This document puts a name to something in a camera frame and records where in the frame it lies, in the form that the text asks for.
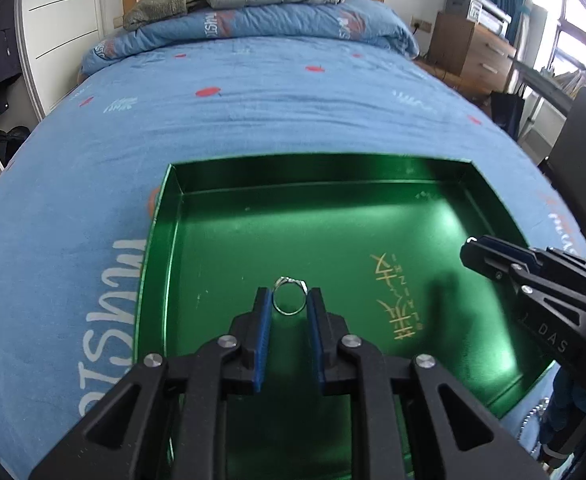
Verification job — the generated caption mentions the silver ring with stone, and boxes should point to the silver ring with stone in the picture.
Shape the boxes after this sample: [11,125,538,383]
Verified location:
[271,275,309,317]

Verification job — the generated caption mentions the green metal tray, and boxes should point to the green metal tray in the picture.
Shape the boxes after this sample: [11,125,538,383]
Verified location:
[134,154,550,416]

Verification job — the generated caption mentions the black bag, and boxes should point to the black bag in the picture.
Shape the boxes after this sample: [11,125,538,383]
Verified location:
[489,92,525,140]

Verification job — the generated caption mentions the wooden drawer cabinet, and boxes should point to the wooden drawer cabinet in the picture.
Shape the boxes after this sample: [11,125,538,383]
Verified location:
[427,12,516,92]

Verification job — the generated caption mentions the blue cartoon bed sheet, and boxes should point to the blue cartoon bed sheet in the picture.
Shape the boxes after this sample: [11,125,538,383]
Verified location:
[0,37,586,479]

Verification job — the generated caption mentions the grey printer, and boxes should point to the grey printer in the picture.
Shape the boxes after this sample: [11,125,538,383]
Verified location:
[445,0,512,38]

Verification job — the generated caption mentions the folded blue duvet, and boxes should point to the folded blue duvet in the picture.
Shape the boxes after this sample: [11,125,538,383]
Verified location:
[80,0,420,76]

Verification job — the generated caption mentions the white wardrobe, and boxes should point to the white wardrobe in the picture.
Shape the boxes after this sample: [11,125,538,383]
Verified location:
[0,0,106,201]

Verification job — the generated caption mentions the olive green jacket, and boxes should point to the olive green jacket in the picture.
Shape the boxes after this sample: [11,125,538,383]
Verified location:
[123,0,207,32]

